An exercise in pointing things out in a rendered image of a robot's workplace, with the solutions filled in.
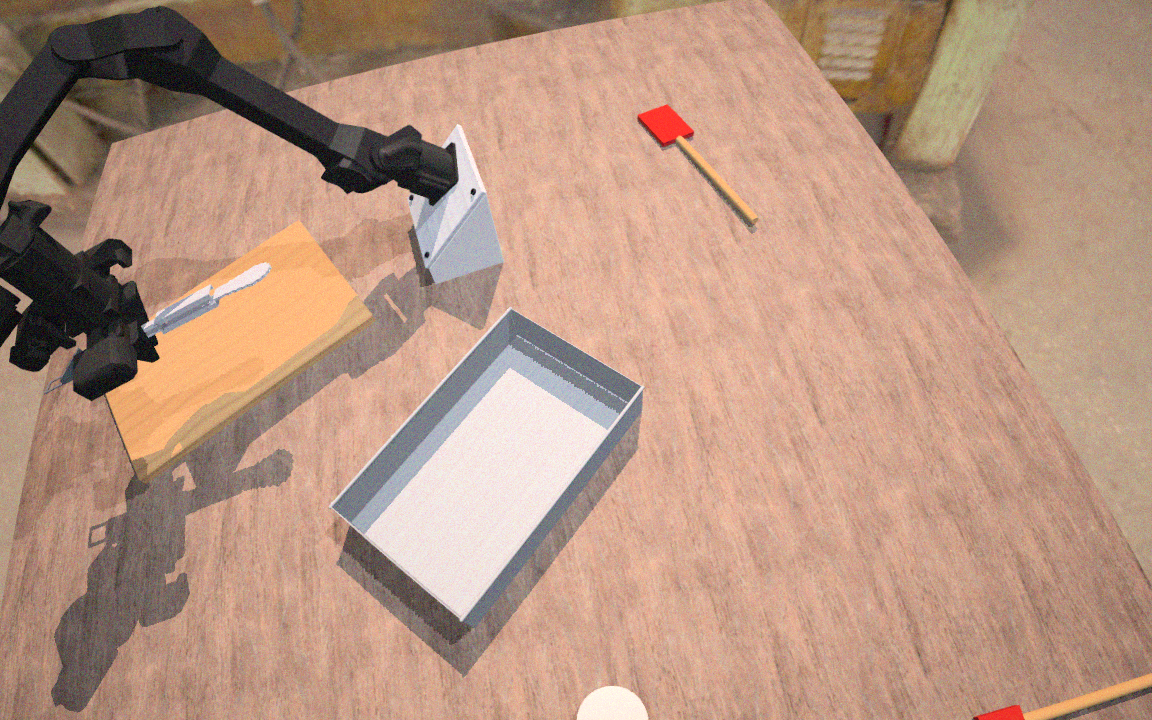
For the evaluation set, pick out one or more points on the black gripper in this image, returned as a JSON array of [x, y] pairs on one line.
[[92, 301]]

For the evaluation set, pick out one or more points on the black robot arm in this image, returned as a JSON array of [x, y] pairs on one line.
[[161, 47]]

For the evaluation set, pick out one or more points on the orange flat board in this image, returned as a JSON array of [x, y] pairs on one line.
[[216, 367]]

